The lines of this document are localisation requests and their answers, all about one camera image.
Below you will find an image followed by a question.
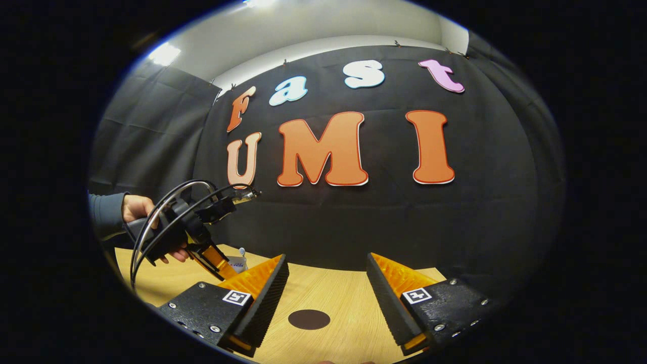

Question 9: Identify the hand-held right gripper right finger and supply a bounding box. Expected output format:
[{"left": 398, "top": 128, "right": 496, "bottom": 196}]
[{"left": 366, "top": 252, "right": 498, "bottom": 357}]

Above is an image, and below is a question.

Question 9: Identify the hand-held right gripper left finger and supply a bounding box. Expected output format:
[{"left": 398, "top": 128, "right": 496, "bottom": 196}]
[{"left": 157, "top": 254, "right": 290, "bottom": 357}]

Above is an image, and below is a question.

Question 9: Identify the dark brown round coaster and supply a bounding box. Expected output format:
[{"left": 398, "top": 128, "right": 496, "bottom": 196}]
[{"left": 288, "top": 309, "right": 331, "bottom": 331}]

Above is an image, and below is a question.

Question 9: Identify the light wooden desktop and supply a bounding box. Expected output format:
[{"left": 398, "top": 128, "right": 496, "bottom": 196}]
[{"left": 114, "top": 244, "right": 448, "bottom": 364}]

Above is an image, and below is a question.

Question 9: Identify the black backdrop cloth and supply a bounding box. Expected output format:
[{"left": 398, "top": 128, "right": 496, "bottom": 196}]
[{"left": 88, "top": 44, "right": 567, "bottom": 304}]

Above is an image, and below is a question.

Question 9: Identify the ceiling light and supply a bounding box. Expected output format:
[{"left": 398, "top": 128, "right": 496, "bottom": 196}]
[{"left": 149, "top": 43, "right": 181, "bottom": 66}]

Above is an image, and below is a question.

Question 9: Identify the black cable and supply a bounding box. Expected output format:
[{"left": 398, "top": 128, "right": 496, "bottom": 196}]
[
  {"left": 132, "top": 184, "right": 253, "bottom": 276},
  {"left": 130, "top": 179, "right": 220, "bottom": 290}
]

